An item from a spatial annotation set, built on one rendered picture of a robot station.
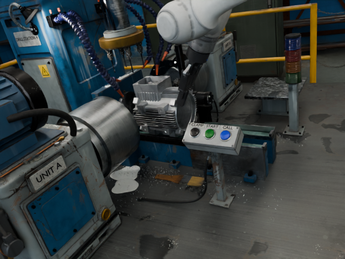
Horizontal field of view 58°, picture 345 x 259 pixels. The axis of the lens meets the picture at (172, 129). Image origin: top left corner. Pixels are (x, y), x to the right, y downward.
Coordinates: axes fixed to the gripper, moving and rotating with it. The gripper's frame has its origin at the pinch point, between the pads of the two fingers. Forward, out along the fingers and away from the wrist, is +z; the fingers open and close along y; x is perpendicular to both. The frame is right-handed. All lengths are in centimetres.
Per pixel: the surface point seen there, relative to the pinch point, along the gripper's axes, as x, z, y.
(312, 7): 11, 4, -227
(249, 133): 27.0, 5.8, -9.6
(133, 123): -7.7, 8.0, 17.2
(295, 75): 30.2, -13.0, -33.5
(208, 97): 5.0, 5.8, -17.1
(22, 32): -68, 4, 12
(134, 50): -306, 285, -466
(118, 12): -35.6, -15.8, -3.5
